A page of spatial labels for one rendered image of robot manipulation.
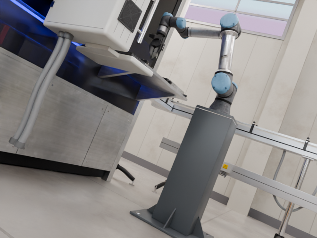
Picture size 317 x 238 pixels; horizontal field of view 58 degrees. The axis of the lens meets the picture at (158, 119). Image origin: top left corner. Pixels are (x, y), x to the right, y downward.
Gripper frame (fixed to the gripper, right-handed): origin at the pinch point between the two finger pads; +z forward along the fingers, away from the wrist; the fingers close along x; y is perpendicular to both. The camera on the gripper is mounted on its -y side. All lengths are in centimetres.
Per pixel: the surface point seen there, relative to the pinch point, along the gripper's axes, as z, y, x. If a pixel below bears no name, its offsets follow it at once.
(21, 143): 81, -71, 13
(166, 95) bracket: 18.9, 27.7, -10.3
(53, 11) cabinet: 12, -73, 25
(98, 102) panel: 44, -5, 25
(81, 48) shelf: 23, -54, 16
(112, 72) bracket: 23.2, -19.0, 13.3
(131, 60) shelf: 25, -62, -23
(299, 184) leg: 49, 95, -125
